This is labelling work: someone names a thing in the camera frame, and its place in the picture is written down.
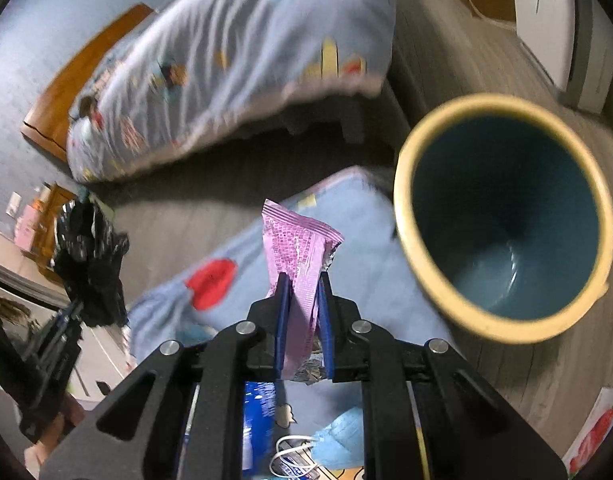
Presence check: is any purple snack wrapper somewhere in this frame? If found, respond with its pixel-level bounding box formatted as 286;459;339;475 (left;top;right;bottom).
262;200;343;380

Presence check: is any black plastic bag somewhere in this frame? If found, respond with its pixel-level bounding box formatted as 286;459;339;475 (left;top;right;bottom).
52;200;130;327

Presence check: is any blue face mask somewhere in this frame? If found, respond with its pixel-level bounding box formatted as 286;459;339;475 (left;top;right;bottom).
311;406;364;470

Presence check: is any yellow rim teal trash bin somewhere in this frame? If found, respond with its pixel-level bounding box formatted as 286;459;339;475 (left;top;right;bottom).
393;93;613;344

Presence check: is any blue cartoon pillow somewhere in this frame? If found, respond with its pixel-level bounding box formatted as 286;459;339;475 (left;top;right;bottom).
122;164;457;480

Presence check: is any pink box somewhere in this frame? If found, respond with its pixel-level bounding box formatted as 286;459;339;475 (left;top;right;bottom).
14;205;41;252

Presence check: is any small printed blister wrapper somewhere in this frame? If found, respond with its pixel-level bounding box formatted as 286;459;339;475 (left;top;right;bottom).
268;434;319;479

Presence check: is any wooden nightstand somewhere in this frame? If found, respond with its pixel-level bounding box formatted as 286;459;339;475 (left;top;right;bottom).
31;183;76;285

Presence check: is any wooden bed headboard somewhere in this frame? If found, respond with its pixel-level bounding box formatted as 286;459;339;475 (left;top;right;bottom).
20;3;154;162

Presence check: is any blue cartoon duvet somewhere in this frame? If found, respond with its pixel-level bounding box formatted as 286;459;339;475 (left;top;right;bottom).
67;0;397;183

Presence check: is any blue white printed bag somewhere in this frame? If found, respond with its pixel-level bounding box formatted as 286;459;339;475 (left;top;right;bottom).
563;387;613;479

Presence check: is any white air purifier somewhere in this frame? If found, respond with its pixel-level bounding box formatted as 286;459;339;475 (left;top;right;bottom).
515;0;613;114

